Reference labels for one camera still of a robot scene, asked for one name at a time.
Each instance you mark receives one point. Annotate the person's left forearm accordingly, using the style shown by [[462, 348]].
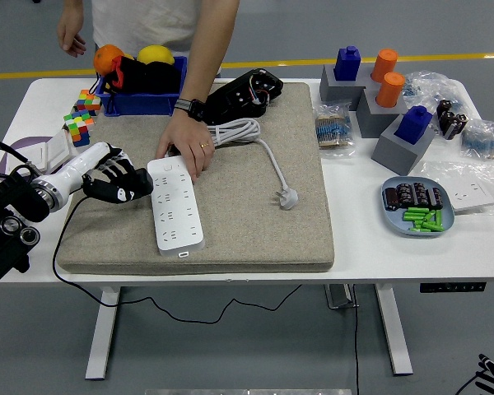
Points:
[[208, 53]]

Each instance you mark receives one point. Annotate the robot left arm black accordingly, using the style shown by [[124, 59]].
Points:
[[8, 197]]

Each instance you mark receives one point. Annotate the large colourful puzzle cube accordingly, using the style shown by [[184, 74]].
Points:
[[79, 127]]

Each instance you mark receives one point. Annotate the orange cylinder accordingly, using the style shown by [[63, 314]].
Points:
[[384, 66], [390, 90]]

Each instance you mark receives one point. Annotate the orange fruit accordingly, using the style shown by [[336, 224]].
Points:
[[107, 57]]

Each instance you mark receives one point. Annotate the loose black capacitor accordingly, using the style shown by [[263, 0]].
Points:
[[444, 109], [448, 122], [459, 125]]

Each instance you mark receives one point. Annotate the blue peg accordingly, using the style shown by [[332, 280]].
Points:
[[413, 125], [347, 63]]

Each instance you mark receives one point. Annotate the black pouch with red trim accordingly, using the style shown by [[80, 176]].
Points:
[[148, 78]]

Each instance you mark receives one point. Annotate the grey-brown mat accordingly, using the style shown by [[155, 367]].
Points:
[[239, 230]]

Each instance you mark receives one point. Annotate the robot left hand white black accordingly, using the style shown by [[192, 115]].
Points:
[[90, 162]]

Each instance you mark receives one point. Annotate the crumpled clear bag with resistors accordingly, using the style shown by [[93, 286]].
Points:
[[428, 88]]

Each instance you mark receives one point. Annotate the black wristwatch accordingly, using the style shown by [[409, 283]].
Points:
[[191, 108]]

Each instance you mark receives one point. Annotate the person's right forearm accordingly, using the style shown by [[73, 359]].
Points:
[[73, 3]]

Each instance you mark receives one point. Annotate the large clear plastic bag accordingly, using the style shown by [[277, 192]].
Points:
[[490, 173]]

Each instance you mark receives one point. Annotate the clear bag of blue resistors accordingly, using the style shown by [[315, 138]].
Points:
[[479, 142]]

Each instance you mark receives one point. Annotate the person's left hand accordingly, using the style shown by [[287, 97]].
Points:
[[187, 140]]

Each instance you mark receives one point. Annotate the white wall switch panel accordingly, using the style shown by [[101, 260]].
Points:
[[59, 148], [33, 154]]

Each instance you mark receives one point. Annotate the white wall socket panel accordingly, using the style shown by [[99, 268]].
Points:
[[471, 196]]

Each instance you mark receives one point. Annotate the robot right hand white black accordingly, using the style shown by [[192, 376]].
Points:
[[492, 376]]

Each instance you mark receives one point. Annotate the black table control panel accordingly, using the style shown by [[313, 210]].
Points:
[[453, 287]]

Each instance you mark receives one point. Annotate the blue-grey plate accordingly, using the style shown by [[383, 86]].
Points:
[[395, 222]]

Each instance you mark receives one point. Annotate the small colourful puzzle cube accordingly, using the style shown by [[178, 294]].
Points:
[[88, 100]]

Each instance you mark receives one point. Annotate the person's right hand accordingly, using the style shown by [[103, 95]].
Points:
[[70, 31]]

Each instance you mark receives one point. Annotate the metal bracket under table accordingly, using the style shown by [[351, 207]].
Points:
[[339, 296]]

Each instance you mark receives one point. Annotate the yellow lemon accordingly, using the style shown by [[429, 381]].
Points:
[[155, 54]]

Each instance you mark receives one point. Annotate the purple plate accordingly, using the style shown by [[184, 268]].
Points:
[[24, 142]]

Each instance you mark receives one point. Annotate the white table leg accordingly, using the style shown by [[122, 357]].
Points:
[[103, 329], [393, 329]]

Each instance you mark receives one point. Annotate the blue plastic bin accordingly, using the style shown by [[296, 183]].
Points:
[[140, 105]]

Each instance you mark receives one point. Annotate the grey block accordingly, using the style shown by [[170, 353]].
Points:
[[395, 154], [374, 121], [337, 92]]

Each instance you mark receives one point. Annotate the clear bag of striped resistors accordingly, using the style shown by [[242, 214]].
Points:
[[333, 131]]

